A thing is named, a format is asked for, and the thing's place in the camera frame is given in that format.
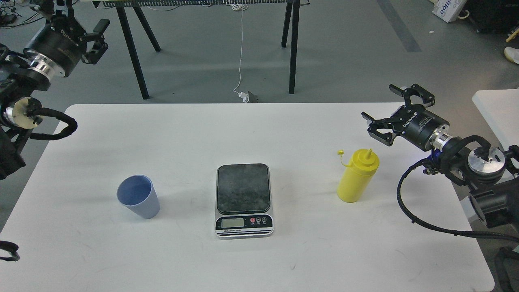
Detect yellow squeeze bottle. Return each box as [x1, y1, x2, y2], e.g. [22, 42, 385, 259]
[336, 148, 380, 203]

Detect black floor cables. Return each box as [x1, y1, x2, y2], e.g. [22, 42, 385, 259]
[0, 0, 53, 29]

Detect white shoe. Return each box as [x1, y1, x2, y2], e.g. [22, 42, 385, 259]
[504, 47, 519, 64]

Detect white cardboard box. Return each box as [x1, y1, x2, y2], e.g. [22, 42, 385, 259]
[432, 0, 470, 23]

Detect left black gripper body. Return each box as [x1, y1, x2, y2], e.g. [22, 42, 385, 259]
[24, 18, 86, 77]

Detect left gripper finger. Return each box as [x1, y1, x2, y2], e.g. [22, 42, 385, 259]
[30, 0, 80, 28]
[81, 19, 111, 64]

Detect digital kitchen scale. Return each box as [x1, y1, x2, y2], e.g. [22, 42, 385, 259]
[214, 164, 275, 240]

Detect white power adapter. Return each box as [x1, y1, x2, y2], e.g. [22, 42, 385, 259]
[238, 91, 259, 103]

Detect white hanging cable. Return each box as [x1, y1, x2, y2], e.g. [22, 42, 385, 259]
[227, 3, 249, 98]

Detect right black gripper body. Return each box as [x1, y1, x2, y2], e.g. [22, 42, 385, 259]
[394, 105, 449, 151]

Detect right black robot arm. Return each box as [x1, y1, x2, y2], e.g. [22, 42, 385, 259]
[361, 84, 518, 243]

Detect black trestle table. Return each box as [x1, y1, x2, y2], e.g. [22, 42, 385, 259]
[93, 0, 310, 100]

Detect white side table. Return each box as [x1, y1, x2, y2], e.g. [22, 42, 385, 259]
[472, 89, 519, 148]

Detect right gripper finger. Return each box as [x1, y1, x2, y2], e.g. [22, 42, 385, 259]
[389, 84, 435, 110]
[361, 112, 397, 146]

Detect blue plastic cup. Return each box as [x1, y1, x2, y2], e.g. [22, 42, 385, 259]
[116, 174, 161, 219]

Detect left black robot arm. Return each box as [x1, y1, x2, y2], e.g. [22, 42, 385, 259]
[0, 0, 110, 179]

